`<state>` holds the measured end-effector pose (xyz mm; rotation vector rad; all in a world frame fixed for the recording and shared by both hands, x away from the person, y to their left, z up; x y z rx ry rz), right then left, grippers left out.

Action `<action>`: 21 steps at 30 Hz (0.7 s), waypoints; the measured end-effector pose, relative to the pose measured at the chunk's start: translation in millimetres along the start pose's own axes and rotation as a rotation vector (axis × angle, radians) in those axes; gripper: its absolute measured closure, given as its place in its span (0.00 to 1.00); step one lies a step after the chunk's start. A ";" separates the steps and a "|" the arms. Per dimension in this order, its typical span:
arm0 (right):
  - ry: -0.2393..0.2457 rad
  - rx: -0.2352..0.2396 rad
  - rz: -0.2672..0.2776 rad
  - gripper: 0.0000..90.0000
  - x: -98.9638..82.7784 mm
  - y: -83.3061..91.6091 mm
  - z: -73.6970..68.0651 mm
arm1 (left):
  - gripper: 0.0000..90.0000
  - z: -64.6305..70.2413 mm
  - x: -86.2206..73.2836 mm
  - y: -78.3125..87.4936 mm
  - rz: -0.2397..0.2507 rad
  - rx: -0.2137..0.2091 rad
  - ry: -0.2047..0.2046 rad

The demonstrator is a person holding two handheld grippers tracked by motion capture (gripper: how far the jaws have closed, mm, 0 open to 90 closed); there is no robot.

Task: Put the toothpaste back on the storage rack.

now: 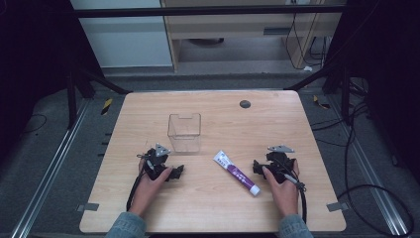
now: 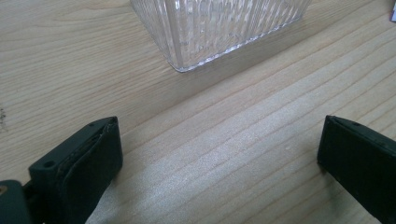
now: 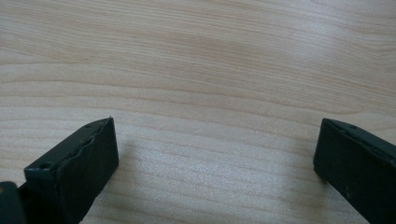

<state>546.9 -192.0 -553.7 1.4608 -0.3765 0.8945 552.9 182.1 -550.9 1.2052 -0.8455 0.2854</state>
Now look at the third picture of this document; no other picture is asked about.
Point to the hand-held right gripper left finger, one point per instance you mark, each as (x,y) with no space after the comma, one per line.
(77,174)

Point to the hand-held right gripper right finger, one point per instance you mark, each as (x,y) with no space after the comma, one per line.
(355,168)

